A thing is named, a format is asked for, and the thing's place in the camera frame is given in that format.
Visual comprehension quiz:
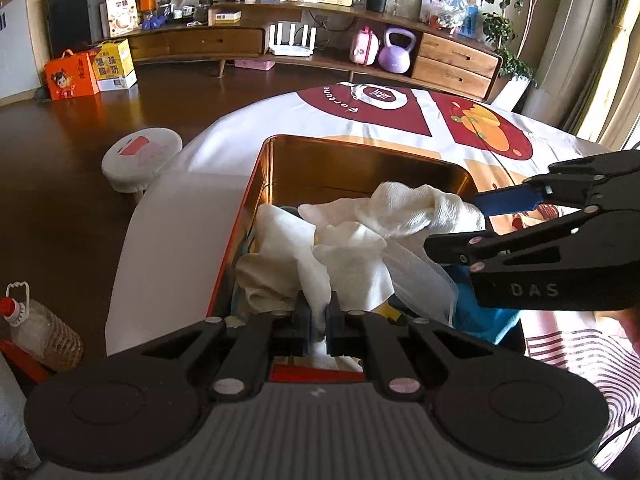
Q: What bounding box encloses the potted tree in white planter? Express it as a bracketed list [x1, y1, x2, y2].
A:
[481, 0, 569, 112]

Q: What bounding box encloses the blue box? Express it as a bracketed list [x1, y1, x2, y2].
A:
[460, 5, 482, 39]

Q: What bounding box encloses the yellow gift box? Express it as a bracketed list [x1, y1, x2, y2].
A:
[89, 38, 139, 92]

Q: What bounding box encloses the cloth-covered standing air conditioner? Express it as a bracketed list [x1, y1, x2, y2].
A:
[521, 0, 622, 132]

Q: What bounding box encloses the pink toy case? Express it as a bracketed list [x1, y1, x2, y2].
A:
[348, 27, 380, 66]

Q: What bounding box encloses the yellow curtain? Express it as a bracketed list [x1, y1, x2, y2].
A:
[575, 0, 640, 152]

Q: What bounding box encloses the small white and yellow box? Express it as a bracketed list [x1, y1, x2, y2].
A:
[207, 7, 241, 27]

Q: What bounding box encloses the red and white printed tablecloth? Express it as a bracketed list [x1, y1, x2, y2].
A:
[105, 81, 640, 472]

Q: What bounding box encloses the white round stool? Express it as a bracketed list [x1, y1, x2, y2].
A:
[101, 127, 184, 197]

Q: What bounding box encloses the white mesh cloth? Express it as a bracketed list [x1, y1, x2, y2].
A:
[386, 241, 461, 327]

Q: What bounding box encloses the white and yellow cereal box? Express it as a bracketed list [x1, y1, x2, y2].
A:
[103, 0, 140, 39]

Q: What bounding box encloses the red tin box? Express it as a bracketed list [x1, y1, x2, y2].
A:
[205, 134, 527, 384]

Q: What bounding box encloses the purple kettlebell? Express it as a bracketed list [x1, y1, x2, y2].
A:
[378, 27, 417, 74]

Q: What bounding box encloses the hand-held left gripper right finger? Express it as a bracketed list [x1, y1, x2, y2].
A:
[325, 292, 531, 404]

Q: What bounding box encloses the white gauze cloth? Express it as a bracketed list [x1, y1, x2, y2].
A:
[298, 199, 397, 333]
[234, 204, 318, 314]

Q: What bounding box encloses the black mini fridge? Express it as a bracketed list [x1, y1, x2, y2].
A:
[47, 0, 121, 59]

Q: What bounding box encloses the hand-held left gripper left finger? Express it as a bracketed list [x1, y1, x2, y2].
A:
[107, 292, 314, 404]

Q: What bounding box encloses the white router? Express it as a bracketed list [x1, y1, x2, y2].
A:
[268, 22, 319, 58]

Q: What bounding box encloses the orange gift box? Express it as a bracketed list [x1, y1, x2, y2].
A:
[43, 49, 101, 102]

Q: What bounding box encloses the wooden media cabinet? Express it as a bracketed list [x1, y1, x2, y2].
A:
[94, 0, 504, 104]

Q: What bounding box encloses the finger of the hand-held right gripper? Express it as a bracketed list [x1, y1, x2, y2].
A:
[424, 200, 640, 267]
[472, 150, 640, 219]

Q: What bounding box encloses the clear plastic bag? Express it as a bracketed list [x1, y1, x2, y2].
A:
[426, 0, 472, 32]

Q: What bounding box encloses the blue cloth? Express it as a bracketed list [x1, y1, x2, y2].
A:
[444, 264, 522, 345]

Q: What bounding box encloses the plastic oil bottle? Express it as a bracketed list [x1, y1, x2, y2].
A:
[0, 282, 84, 374]

